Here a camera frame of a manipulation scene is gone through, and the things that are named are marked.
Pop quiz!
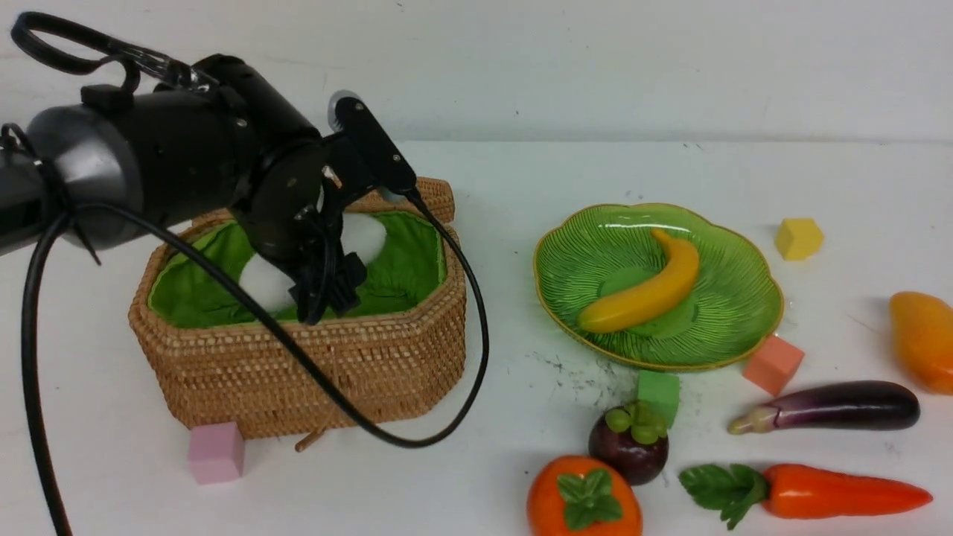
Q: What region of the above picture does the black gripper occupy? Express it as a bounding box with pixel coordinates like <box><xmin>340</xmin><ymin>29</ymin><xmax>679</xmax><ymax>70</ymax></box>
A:
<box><xmin>246</xmin><ymin>137</ymin><xmax>367</xmax><ymax>325</ymax></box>

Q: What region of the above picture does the white radish with leaves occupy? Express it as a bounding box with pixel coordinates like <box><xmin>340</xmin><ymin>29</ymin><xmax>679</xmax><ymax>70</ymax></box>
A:
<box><xmin>238</xmin><ymin>213</ymin><xmax>387</xmax><ymax>313</ymax></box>

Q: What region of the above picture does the orange persimmon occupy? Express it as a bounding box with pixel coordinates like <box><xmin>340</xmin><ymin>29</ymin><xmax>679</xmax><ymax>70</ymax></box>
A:
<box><xmin>526</xmin><ymin>456</ymin><xmax>643</xmax><ymax>535</ymax></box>

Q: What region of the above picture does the dark purple mangosteen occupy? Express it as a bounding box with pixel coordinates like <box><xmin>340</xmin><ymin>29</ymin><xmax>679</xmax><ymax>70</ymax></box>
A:
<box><xmin>588</xmin><ymin>401</ymin><xmax>669</xmax><ymax>486</ymax></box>

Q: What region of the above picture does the yellow banana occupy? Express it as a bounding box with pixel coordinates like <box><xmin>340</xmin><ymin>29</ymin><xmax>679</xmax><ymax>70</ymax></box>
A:
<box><xmin>576</xmin><ymin>228</ymin><xmax>701</xmax><ymax>334</ymax></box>

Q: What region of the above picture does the orange yellow mango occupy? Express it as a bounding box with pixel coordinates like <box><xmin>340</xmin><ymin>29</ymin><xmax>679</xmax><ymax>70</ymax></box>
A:
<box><xmin>889</xmin><ymin>291</ymin><xmax>952</xmax><ymax>396</ymax></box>

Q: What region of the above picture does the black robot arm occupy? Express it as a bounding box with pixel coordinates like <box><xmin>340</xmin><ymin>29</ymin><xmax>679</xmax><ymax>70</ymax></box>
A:
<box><xmin>2</xmin><ymin>54</ymin><xmax>372</xmax><ymax>325</ymax></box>

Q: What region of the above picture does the woven wicker basket lid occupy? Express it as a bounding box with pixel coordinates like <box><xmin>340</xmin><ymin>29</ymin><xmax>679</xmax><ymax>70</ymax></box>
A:
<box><xmin>191</xmin><ymin>176</ymin><xmax>456</xmax><ymax>226</ymax></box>

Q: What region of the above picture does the woven wicker basket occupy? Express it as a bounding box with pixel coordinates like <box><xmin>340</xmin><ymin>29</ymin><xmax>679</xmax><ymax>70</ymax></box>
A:
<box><xmin>129</xmin><ymin>206</ymin><xmax>481</xmax><ymax>448</ymax></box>

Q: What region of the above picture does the pink foam cube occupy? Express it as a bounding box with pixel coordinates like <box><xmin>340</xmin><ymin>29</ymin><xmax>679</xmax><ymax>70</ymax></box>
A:
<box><xmin>188</xmin><ymin>421</ymin><xmax>245</xmax><ymax>485</ymax></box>

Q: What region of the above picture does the green foam cube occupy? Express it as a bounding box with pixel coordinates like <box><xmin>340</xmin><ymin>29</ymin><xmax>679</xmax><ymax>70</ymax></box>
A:
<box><xmin>634</xmin><ymin>370</ymin><xmax>681</xmax><ymax>430</ymax></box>

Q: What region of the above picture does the green glass plate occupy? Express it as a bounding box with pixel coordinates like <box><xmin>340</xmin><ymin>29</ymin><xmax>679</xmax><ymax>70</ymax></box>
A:
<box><xmin>533</xmin><ymin>203</ymin><xmax>785</xmax><ymax>371</ymax></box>

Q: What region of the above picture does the orange foam cube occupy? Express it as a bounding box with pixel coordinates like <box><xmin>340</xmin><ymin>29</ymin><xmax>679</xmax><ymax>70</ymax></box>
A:
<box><xmin>742</xmin><ymin>335</ymin><xmax>806</xmax><ymax>397</ymax></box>

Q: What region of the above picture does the yellow foam cube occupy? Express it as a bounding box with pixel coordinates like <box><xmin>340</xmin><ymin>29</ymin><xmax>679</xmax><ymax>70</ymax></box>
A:
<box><xmin>774</xmin><ymin>217</ymin><xmax>824</xmax><ymax>261</ymax></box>

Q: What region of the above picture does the orange carrot with leaves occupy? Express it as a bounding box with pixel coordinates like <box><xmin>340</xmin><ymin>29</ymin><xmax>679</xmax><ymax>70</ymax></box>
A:
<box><xmin>678</xmin><ymin>464</ymin><xmax>933</xmax><ymax>530</ymax></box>

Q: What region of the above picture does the purple eggplant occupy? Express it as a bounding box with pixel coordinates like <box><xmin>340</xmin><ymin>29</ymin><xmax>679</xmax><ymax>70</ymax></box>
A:
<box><xmin>727</xmin><ymin>380</ymin><xmax>920</xmax><ymax>435</ymax></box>

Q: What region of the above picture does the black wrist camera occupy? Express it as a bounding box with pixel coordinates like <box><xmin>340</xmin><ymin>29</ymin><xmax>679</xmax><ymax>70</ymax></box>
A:
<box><xmin>329</xmin><ymin>89</ymin><xmax>422</xmax><ymax>205</ymax></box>

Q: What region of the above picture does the black cable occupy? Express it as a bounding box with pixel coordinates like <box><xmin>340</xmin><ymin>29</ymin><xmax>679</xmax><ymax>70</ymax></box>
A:
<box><xmin>0</xmin><ymin>11</ymin><xmax>490</xmax><ymax>536</ymax></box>

